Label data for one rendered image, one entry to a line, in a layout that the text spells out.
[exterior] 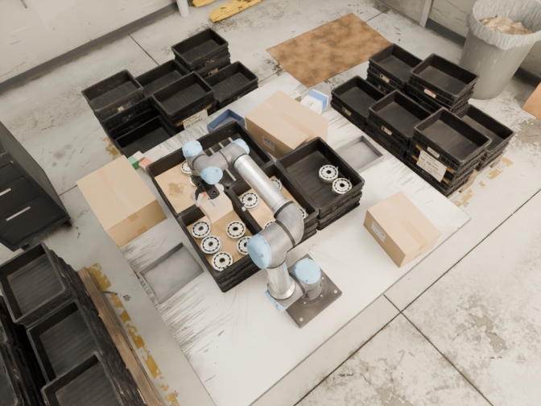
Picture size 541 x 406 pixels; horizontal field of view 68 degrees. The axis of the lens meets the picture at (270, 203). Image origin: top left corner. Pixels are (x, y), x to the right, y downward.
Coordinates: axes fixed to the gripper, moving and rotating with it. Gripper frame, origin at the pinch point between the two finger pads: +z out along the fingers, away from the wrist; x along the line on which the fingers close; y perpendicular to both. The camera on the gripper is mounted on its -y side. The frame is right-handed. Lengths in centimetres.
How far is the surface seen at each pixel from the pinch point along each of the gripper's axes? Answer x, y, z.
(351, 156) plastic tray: -91, -2, 39
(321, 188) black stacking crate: -56, -15, 27
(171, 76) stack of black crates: -57, 179, 71
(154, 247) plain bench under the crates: 33, 21, 40
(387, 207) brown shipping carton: -72, -46, 24
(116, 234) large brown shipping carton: 45, 33, 27
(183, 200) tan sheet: 7.1, 27.6, 26.5
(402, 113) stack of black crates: -170, 21, 72
